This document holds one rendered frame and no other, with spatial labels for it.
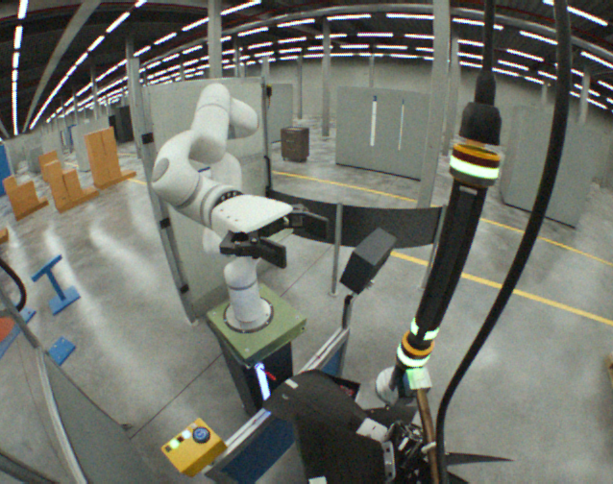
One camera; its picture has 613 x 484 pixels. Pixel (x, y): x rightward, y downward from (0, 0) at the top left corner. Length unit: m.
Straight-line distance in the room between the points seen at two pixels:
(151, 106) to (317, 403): 1.82
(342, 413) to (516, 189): 6.20
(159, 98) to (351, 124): 5.42
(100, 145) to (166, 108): 6.34
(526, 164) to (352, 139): 4.12
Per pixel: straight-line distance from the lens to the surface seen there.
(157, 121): 1.94
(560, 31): 0.19
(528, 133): 6.40
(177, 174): 0.46
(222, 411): 2.07
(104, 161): 8.30
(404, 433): 0.64
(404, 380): 0.38
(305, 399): 0.71
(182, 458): 0.85
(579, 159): 6.85
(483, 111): 0.23
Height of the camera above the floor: 1.84
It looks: 31 degrees down
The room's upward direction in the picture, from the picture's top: straight up
